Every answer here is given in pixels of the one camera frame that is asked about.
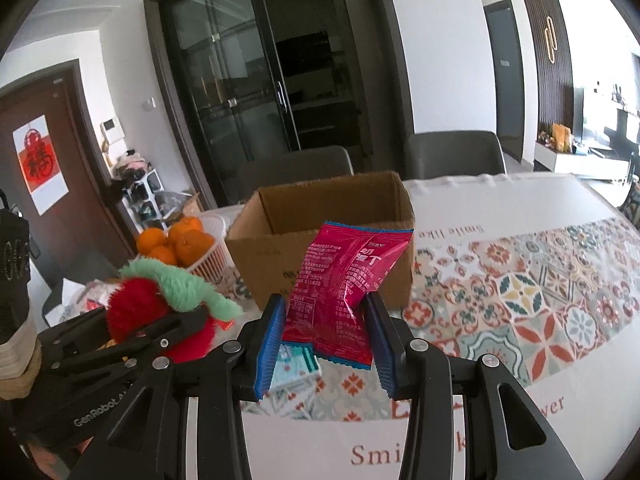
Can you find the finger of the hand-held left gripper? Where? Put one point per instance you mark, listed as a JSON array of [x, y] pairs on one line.
[[125, 352], [75, 330]]

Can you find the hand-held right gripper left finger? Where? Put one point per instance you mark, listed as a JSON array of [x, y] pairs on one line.
[[267, 350]]

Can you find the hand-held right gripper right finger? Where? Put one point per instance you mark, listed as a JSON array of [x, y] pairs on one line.
[[382, 350]]

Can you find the red plush strawberry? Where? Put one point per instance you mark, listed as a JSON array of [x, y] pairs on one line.
[[135, 305]]

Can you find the red snack packet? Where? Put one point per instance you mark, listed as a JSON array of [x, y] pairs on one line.
[[335, 290]]

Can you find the brown cardboard box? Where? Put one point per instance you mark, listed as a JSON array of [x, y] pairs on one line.
[[260, 255]]

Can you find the person's left forearm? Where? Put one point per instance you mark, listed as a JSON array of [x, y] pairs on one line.
[[47, 465]]

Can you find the teal packet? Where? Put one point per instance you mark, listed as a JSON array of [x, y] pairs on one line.
[[295, 365]]

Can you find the floral cloth cover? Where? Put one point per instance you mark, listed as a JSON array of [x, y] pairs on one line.
[[87, 295]]

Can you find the woven wicker tissue box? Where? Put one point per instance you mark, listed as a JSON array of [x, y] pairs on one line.
[[17, 375]]

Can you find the orange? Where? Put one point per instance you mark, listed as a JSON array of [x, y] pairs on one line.
[[150, 240], [195, 246], [162, 256], [185, 224]]

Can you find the white slatted fruit basket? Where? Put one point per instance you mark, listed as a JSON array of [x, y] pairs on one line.
[[215, 260]]

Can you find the white shoe rack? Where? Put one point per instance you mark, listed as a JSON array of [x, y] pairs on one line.
[[142, 195]]

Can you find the grey plastic bag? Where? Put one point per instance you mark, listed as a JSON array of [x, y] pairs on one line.
[[175, 205]]

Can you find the tile-patterned table cover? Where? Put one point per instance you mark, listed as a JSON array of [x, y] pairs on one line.
[[525, 285]]

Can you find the pile of clothes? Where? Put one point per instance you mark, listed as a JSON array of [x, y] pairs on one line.
[[130, 165]]

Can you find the grey dining chair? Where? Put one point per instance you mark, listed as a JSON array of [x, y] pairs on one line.
[[295, 167], [452, 152]]

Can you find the brown wooden door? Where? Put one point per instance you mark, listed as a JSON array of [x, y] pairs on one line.
[[75, 125]]

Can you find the white low cabinet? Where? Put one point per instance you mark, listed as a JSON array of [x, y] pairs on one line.
[[575, 162]]

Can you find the orange paper bag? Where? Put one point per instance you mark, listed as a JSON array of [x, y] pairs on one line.
[[562, 137]]

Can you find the patterned cushioned chair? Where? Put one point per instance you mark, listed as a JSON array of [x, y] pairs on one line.
[[631, 205]]

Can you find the dark glass sliding door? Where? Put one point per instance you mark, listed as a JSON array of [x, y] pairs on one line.
[[280, 60]]

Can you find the grey interior door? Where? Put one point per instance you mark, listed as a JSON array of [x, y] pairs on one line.
[[507, 70]]

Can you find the red and white wall poster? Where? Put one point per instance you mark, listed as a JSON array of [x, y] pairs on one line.
[[40, 162]]

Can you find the white wall intercom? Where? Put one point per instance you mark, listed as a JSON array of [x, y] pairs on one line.
[[112, 127]]

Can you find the dark slatted wall panel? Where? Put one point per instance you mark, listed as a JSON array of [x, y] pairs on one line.
[[532, 35]]

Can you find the gold wall ornament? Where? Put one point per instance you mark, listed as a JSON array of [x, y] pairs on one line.
[[550, 40]]

